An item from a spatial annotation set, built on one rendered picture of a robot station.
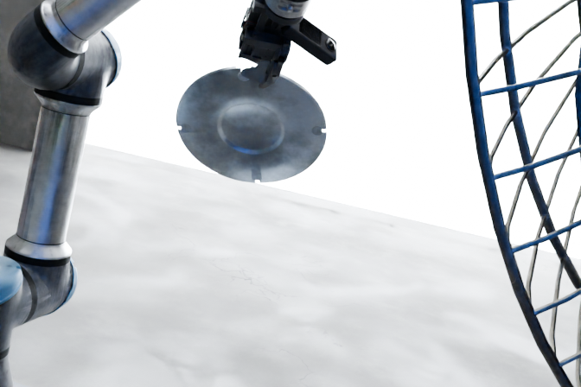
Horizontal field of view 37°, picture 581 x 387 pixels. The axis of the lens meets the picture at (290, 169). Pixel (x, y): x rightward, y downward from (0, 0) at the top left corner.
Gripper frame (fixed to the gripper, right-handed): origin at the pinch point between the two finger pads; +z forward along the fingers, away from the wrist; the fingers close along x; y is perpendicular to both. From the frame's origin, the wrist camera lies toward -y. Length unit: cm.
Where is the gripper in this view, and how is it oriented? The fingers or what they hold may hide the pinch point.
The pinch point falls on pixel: (266, 80)
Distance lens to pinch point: 158.1
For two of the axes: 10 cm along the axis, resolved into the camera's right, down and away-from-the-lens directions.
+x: -0.2, 8.3, -5.5
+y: -9.6, -1.7, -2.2
